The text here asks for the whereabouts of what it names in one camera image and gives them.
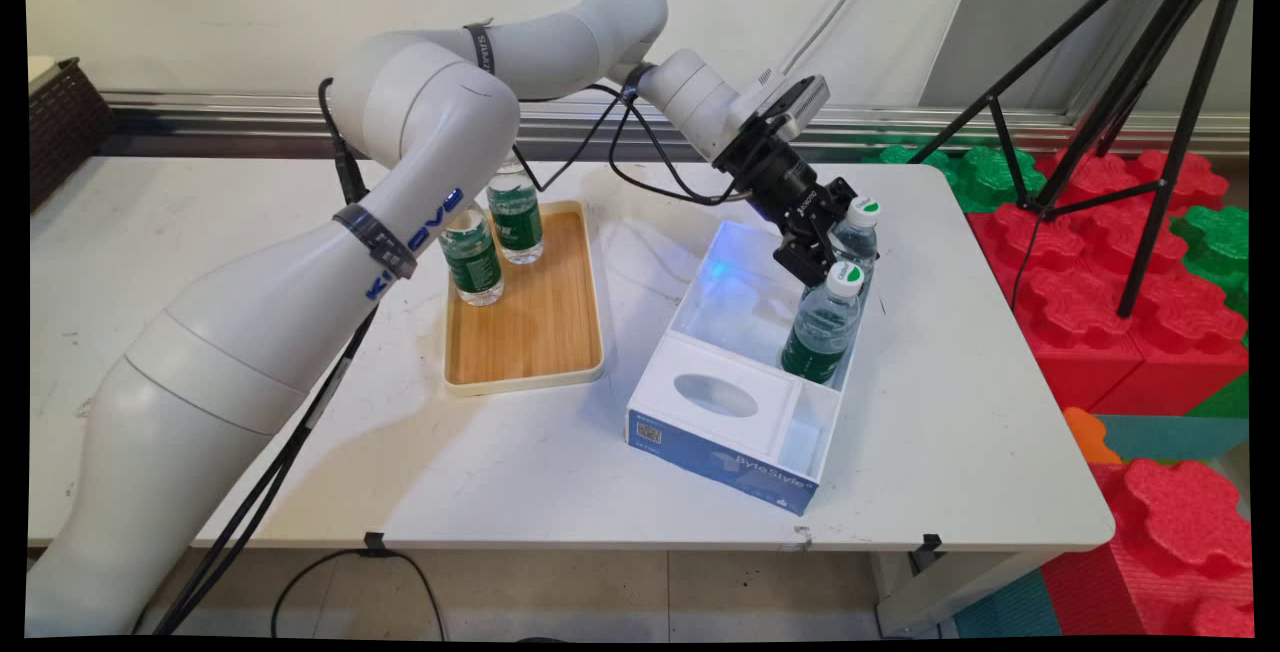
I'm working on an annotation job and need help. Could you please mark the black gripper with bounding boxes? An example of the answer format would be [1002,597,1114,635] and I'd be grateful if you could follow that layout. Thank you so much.
[713,119,861,284]

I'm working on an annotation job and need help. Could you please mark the clear water bottle green label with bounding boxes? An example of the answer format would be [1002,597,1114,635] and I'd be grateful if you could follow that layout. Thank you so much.
[438,207,507,308]
[780,262,867,386]
[815,197,882,305]
[486,160,547,266]

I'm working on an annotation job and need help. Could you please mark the green foam block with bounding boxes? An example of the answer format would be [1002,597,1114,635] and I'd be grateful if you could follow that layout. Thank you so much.
[1184,371,1252,421]
[1168,206,1252,322]
[878,144,1049,216]

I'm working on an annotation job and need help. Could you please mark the white blue cardboard box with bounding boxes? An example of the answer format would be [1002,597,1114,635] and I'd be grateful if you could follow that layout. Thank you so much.
[626,220,877,517]

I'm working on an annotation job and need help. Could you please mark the red foam block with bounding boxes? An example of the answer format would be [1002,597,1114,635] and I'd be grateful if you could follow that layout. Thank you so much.
[1039,458,1257,639]
[1084,270,1252,419]
[1034,149,1232,216]
[966,202,1147,414]

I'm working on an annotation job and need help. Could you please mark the bamboo wooden tray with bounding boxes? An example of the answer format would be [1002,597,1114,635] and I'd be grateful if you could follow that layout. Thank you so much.
[443,199,607,398]

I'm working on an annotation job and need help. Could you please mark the orange foam piece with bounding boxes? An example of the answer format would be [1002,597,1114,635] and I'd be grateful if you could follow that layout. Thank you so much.
[1061,406,1124,467]

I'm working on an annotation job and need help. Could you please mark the black tripod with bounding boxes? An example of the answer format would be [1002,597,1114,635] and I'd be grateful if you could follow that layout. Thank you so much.
[905,0,1257,321]

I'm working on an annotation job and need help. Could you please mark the white table leg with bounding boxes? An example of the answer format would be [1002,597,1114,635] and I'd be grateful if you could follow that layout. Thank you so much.
[874,549,1047,639]

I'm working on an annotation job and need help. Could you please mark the teal foam mat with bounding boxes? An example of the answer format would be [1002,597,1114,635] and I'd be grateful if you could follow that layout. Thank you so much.
[1094,414,1252,464]
[949,569,1064,639]

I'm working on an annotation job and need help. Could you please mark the dark wicker basket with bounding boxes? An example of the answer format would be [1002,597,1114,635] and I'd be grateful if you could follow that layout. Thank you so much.
[28,56,113,215]

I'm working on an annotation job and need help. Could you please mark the aluminium floor rail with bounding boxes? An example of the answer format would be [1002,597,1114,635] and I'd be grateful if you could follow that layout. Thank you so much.
[98,90,1251,161]

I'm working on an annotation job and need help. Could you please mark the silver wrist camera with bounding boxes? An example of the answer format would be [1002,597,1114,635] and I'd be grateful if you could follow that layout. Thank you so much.
[734,71,832,144]

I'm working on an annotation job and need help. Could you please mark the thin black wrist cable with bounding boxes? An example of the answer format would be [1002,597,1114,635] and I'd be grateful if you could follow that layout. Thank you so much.
[508,62,757,209]

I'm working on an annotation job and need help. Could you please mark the black velcro strap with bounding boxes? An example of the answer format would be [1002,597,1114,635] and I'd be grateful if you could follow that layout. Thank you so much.
[333,203,420,280]
[462,23,497,75]

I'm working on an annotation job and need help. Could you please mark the thick black cable bundle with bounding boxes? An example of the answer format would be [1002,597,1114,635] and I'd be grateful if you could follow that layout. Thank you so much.
[150,76,387,639]

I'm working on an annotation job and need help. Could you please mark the black floor cable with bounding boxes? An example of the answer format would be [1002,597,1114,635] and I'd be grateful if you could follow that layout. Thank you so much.
[268,546,448,639]

